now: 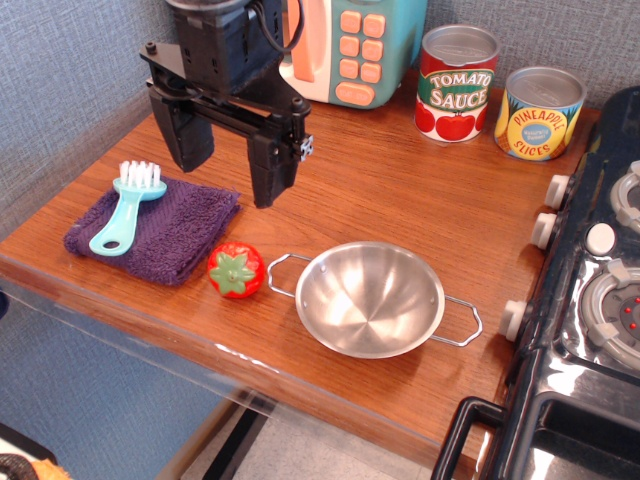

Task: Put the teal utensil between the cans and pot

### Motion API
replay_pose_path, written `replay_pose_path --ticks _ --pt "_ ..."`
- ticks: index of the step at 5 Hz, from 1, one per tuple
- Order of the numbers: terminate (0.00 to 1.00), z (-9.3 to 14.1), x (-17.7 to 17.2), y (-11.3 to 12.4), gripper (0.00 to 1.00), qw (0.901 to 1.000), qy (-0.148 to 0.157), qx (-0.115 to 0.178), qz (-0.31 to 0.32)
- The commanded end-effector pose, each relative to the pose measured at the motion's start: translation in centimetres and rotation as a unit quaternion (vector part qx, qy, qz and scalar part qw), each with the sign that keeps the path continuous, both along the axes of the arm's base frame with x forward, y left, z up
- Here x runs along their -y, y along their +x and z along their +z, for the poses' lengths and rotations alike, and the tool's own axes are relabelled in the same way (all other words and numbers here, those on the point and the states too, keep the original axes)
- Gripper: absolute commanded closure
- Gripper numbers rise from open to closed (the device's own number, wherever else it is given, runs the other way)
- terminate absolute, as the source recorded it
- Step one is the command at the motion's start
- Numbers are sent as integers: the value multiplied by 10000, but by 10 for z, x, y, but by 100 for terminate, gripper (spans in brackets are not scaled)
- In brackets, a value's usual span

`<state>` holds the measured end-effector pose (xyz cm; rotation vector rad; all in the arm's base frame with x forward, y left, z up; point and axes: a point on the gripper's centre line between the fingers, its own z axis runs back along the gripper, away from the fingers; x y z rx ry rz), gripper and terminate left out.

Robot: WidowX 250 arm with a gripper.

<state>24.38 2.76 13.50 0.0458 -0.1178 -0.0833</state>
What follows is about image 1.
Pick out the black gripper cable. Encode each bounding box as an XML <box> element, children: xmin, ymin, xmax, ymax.
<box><xmin>249</xmin><ymin>0</ymin><xmax>306</xmax><ymax>55</ymax></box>

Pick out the teal dish brush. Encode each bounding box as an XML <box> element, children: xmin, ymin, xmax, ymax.
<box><xmin>89</xmin><ymin>160</ymin><xmax>167</xmax><ymax>257</ymax></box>

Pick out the pineapple slices can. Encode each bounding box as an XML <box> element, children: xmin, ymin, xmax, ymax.
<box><xmin>494</xmin><ymin>66</ymin><xmax>587</xmax><ymax>162</ymax></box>

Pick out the purple folded towel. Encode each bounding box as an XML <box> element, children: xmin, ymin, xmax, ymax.
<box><xmin>63</xmin><ymin>177</ymin><xmax>241</xmax><ymax>286</ymax></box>

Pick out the red toy strawberry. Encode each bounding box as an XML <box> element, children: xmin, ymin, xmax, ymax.
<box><xmin>207</xmin><ymin>242</ymin><xmax>266</xmax><ymax>299</ymax></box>

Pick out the black toy stove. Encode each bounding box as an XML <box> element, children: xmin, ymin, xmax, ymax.
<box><xmin>432</xmin><ymin>87</ymin><xmax>639</xmax><ymax>479</ymax></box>

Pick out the steel two-handled pot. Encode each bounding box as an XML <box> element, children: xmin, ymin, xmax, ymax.
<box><xmin>267</xmin><ymin>241</ymin><xmax>484</xmax><ymax>359</ymax></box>

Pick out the tomato sauce can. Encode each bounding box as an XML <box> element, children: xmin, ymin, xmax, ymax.
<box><xmin>414</xmin><ymin>24</ymin><xmax>501</xmax><ymax>143</ymax></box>

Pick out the toy microwave oven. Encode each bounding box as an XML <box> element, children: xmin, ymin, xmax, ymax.
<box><xmin>280</xmin><ymin>0</ymin><xmax>428</xmax><ymax>109</ymax></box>

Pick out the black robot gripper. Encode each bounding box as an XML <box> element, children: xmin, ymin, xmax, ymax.
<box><xmin>140</xmin><ymin>1</ymin><xmax>313</xmax><ymax>209</ymax></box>

